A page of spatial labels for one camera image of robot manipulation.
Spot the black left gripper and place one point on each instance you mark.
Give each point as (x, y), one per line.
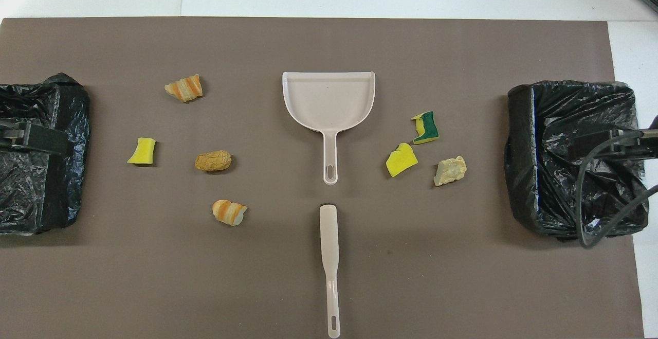
(13, 133)

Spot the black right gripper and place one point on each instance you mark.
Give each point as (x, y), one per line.
(642, 141)

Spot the small yellow sponge piece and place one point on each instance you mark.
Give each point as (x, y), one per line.
(142, 152)

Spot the pale beige sponge chunk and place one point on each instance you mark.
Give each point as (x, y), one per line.
(450, 170)

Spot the orange striped sponge chunk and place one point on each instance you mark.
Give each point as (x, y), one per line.
(229, 211)
(183, 88)

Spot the green and yellow sponge piece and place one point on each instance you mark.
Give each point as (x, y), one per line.
(429, 129)

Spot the brown bread-like sponge chunk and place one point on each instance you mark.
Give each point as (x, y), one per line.
(213, 161)

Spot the large yellow sponge piece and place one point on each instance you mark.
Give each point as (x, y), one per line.
(401, 160)

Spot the beige plastic dustpan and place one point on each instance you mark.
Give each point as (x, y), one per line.
(329, 97)

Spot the beige hand brush black bristles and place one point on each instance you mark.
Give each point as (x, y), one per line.
(329, 231)

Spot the bin lined with black bag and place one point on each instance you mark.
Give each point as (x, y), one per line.
(524, 174)
(67, 184)

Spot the brown table mat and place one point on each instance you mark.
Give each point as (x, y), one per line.
(308, 46)

